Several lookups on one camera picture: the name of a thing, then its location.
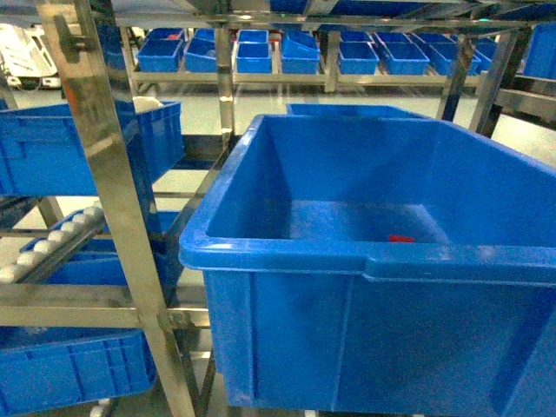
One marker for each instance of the red magnetic cube block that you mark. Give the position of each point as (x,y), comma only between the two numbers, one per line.
(401,239)

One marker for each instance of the large blue plastic bin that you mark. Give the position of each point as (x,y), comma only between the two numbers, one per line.
(310,305)

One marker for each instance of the white roller track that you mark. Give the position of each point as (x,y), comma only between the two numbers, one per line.
(77,226)

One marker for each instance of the blue crate lower left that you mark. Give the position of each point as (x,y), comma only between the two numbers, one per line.
(45,368)

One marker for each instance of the stainless steel shelf frame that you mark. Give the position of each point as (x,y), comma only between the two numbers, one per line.
(127,273)

